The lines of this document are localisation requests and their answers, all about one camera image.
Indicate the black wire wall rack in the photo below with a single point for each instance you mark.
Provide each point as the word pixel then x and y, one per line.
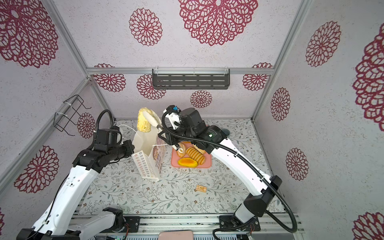
pixel 64 118

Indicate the dark grey wall shelf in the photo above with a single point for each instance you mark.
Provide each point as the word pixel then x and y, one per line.
pixel 192 80

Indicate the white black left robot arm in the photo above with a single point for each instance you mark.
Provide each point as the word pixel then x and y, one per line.
pixel 54 224

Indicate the teal grey cup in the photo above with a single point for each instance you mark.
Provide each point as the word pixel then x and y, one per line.
pixel 226 132

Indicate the pink rectangular tray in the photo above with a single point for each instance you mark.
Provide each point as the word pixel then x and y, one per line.
pixel 175 158

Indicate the ridged long golden bread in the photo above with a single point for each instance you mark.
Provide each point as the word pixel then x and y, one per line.
pixel 196 155

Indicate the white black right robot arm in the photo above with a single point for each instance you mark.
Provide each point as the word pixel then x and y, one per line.
pixel 262 187

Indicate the small tan cracker block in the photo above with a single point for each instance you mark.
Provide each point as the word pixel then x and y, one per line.
pixel 200 188

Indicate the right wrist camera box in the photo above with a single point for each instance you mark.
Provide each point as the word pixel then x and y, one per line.
pixel 186 122

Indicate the white printed paper bag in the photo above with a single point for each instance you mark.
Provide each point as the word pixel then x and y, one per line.
pixel 149 152

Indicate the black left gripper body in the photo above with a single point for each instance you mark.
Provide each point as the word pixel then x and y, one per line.
pixel 121 151

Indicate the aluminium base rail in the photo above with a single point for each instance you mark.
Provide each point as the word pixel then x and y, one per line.
pixel 151 224

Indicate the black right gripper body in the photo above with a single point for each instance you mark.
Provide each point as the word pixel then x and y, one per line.
pixel 181 135

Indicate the yellow orange oval bread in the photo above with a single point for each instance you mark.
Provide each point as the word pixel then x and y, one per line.
pixel 188 162

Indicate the yellow corn-shaped bread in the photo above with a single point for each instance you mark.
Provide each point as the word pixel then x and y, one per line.
pixel 143 125

